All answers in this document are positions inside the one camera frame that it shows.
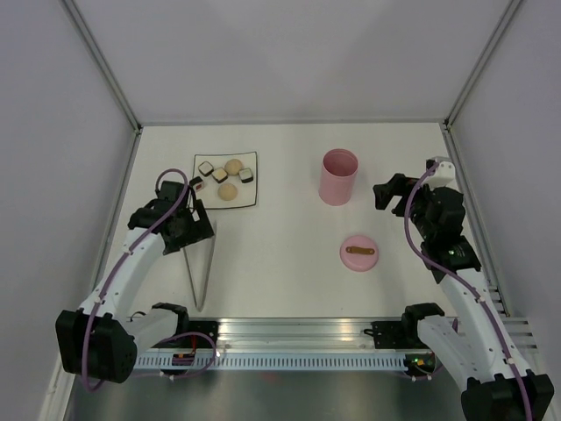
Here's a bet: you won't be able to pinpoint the aluminium front rail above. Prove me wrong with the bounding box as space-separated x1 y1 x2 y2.
122 318 539 352

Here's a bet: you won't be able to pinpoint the white square plate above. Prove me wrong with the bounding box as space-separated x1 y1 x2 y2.
193 152 258 210

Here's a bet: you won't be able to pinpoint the right aluminium frame post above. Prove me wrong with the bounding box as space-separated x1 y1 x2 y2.
441 0 525 131

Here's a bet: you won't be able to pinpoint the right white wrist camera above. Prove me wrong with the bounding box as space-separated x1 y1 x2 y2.
424 156 456 189

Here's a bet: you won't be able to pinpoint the round beige bun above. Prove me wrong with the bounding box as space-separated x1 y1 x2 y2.
217 183 238 202
224 159 244 176

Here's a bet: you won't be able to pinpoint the metal tongs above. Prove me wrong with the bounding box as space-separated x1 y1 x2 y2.
182 236 217 313

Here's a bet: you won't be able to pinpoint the sushi piece red filling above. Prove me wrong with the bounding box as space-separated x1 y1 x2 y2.
189 176 206 193

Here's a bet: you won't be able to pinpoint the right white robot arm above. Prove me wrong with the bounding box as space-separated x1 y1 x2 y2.
373 174 555 420

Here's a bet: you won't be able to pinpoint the left aluminium frame post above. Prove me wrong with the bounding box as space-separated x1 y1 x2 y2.
60 0 142 133

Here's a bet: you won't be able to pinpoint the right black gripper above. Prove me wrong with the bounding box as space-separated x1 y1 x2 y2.
373 172 443 239

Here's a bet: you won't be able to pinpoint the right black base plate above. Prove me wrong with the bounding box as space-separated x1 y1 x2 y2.
362 321 428 350

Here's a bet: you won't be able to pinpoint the white slotted cable duct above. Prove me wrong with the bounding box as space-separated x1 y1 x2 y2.
135 352 434 371

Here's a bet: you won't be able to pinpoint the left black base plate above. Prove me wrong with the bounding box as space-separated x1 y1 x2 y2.
174 319 219 349

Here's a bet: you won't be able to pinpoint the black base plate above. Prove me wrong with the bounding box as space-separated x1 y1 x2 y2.
362 321 428 350
174 319 219 349

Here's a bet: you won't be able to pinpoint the pink lid with brown handle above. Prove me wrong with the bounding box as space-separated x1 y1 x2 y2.
339 235 380 273

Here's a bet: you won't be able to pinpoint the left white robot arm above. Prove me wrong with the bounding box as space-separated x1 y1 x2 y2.
55 178 217 383

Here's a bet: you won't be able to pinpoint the aluminium frame post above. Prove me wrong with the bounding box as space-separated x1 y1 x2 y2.
441 0 525 131
60 0 142 133

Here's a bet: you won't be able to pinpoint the square sushi piece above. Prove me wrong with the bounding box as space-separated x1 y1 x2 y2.
212 167 229 184
238 168 254 184
197 161 215 177

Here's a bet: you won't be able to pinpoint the pink cylindrical lunch box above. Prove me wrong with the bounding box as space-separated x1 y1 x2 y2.
318 148 359 206

